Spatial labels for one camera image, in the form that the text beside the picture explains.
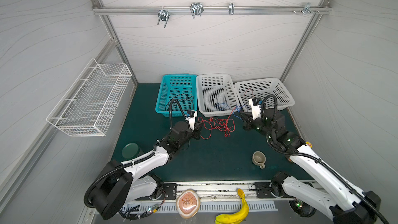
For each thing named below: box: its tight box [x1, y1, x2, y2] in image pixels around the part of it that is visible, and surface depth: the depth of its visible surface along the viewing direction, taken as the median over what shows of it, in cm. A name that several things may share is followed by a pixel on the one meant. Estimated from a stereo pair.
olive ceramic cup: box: [251, 150, 267, 170], surface depth 82 cm
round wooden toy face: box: [176, 188, 201, 219], surface depth 69 cm
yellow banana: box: [215, 188, 250, 224], surface depth 65 cm
